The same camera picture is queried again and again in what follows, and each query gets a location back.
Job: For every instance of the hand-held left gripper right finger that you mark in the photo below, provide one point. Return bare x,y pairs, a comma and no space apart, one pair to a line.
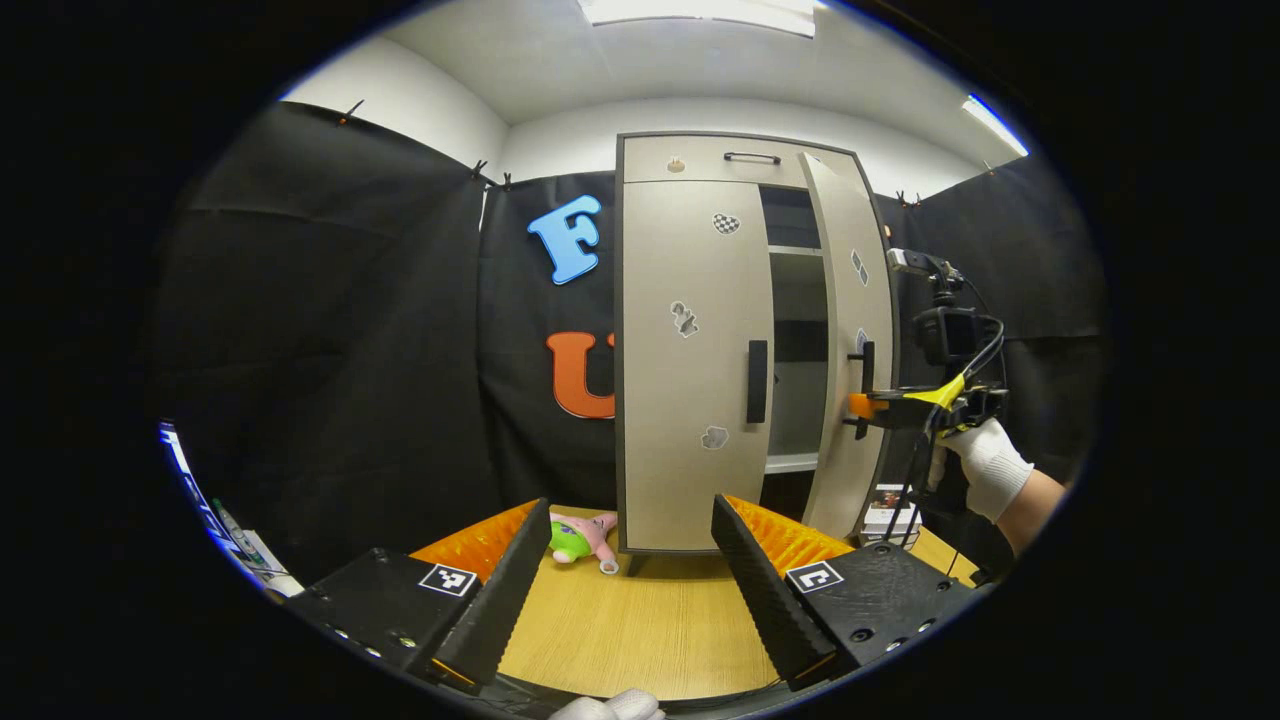
765,600

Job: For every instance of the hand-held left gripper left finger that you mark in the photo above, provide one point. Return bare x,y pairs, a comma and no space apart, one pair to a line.
500,600

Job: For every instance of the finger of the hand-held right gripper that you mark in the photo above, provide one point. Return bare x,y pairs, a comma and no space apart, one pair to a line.
900,400
880,427

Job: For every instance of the beige cabinet door cube stickers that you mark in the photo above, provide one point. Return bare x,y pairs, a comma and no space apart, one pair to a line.
840,480

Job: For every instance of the beige cabinet door checkered sticker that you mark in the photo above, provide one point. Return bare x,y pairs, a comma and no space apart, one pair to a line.
680,400

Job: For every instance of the beige double-door shoe cabinet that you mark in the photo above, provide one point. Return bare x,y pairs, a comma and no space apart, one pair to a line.
650,160

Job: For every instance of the white box with photo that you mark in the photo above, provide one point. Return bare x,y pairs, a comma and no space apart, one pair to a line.
885,520

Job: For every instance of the pink and green plush toy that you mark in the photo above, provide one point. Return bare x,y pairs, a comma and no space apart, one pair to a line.
575,540

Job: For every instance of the narrow ceiling light strip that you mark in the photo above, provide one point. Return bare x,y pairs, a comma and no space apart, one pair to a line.
995,125

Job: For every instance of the black backdrop cloth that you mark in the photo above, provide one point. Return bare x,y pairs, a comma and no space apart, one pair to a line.
350,350

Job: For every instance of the large ceiling light panel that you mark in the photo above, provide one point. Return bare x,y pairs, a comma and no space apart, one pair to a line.
700,10

